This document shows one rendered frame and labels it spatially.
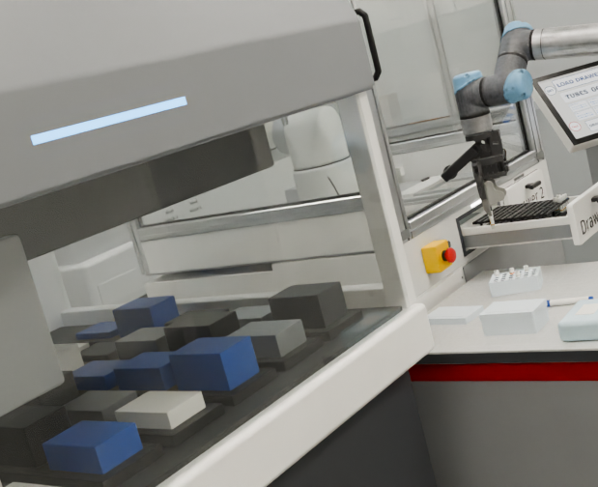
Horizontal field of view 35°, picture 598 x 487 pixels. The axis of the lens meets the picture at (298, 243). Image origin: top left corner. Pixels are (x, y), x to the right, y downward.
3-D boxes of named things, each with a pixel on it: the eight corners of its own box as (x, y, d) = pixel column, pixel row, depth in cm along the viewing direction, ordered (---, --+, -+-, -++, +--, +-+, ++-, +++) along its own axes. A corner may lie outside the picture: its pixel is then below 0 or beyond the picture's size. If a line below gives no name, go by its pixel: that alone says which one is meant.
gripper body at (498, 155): (507, 178, 233) (497, 130, 230) (472, 185, 236) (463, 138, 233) (510, 172, 240) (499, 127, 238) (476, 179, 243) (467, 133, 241)
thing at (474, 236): (606, 213, 264) (602, 191, 263) (575, 239, 245) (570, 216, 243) (478, 227, 289) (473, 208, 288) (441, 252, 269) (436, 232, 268)
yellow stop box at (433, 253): (455, 264, 248) (449, 238, 247) (442, 272, 243) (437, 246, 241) (439, 266, 251) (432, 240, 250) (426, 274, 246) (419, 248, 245)
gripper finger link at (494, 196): (507, 214, 235) (500, 179, 234) (484, 218, 237) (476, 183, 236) (509, 212, 238) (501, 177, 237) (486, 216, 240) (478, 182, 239)
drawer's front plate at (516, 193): (548, 200, 309) (541, 168, 307) (514, 225, 286) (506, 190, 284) (543, 201, 310) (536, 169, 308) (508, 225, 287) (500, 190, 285)
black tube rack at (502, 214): (573, 218, 266) (569, 196, 265) (551, 236, 253) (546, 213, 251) (501, 226, 280) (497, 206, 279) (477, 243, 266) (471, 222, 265)
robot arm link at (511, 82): (525, 49, 224) (484, 58, 231) (517, 87, 220) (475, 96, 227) (539, 69, 229) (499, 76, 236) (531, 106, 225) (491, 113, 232)
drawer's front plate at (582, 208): (614, 215, 265) (608, 178, 263) (581, 245, 242) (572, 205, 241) (609, 215, 266) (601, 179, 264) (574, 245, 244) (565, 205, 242)
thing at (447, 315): (484, 311, 228) (483, 304, 228) (467, 324, 222) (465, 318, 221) (441, 312, 237) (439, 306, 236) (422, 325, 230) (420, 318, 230)
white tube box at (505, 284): (543, 279, 241) (540, 266, 241) (541, 289, 234) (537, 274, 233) (495, 287, 246) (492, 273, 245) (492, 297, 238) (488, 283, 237)
